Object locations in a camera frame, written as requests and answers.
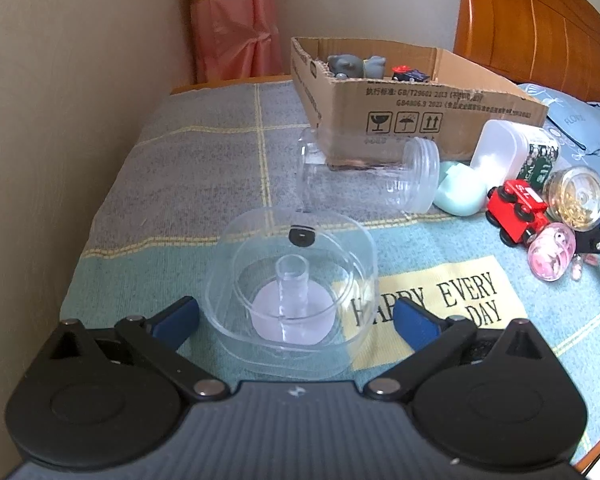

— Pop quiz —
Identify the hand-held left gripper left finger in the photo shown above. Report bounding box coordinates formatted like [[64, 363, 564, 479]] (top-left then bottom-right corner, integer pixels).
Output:
[[50, 296, 231, 402]]

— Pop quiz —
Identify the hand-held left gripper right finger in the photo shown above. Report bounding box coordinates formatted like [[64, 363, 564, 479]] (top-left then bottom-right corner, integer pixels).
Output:
[[364, 297, 548, 402]]

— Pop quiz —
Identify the glass jar with gold contents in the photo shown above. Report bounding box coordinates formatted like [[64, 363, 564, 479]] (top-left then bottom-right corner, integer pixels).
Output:
[[542, 166, 600, 233]]

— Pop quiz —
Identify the clear pink ball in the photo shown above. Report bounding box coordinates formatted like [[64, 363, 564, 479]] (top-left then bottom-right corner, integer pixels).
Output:
[[527, 222, 577, 282]]

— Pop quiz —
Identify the clear plastic funnel container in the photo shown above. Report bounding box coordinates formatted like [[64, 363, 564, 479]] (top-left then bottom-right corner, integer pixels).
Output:
[[205, 208, 378, 378]]

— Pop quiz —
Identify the white cotton swab container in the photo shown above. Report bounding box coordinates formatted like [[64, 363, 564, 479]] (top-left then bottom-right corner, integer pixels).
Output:
[[470, 119, 561, 186]]

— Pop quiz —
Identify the mint green case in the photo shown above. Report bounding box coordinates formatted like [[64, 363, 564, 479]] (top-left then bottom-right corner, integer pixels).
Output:
[[432, 160, 493, 217]]

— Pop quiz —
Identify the clear plastic wide-mouth bottle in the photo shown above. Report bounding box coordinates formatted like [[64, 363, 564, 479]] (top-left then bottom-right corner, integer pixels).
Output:
[[294, 127, 441, 213]]

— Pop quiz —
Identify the cardboard box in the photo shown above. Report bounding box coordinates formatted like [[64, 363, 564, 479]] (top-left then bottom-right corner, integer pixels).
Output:
[[290, 36, 551, 170]]

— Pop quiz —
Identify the small clear capsule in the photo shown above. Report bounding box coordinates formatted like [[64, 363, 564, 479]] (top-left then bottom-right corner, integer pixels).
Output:
[[570, 254, 600, 281]]

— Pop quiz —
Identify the blue floral pillow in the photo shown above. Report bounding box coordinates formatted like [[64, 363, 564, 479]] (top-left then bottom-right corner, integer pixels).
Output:
[[515, 81, 600, 171]]

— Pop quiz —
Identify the printed checked blanket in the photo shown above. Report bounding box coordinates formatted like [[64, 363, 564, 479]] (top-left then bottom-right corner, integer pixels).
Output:
[[60, 80, 600, 466]]

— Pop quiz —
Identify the wooden bed headboard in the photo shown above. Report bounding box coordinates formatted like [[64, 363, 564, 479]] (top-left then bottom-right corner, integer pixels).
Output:
[[452, 0, 600, 93]]

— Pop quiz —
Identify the dark toy car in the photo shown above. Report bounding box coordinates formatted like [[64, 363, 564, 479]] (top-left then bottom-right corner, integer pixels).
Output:
[[391, 65, 431, 82]]

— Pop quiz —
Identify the grey animal toy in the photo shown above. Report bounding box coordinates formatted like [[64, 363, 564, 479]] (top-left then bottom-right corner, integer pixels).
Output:
[[326, 53, 387, 80]]

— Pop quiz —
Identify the pink curtain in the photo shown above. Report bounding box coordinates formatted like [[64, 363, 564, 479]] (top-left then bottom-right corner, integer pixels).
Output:
[[185, 0, 284, 82]]

